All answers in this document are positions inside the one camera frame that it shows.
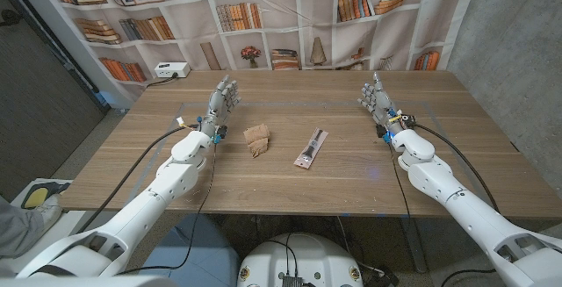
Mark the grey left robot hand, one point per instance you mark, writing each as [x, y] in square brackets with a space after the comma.
[218, 107]

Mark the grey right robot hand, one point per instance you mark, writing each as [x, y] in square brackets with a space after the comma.
[382, 105]

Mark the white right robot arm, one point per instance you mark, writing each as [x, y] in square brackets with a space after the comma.
[474, 217]

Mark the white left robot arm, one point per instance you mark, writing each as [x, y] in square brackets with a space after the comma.
[145, 203]

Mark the pink flat blister package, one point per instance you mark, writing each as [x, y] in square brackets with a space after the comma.
[311, 148]

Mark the white power outlet box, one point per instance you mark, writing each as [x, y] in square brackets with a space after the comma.
[172, 69]

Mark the printed bookshelf backdrop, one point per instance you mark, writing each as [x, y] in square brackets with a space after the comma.
[281, 37]

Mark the grey metal table leg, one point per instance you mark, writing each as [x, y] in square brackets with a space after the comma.
[415, 247]

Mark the black floor device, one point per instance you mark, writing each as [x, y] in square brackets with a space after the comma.
[379, 277]

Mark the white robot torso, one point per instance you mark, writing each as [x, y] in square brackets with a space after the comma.
[303, 260]

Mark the dark grey door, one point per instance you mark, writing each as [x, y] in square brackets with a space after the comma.
[39, 102]

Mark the white floor board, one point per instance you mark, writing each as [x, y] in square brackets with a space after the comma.
[66, 219]

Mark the white sneaker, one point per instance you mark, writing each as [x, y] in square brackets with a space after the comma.
[48, 210]

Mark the grey trouser leg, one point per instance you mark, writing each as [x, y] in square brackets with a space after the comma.
[17, 230]

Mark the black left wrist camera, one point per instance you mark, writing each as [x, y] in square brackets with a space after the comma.
[221, 131]

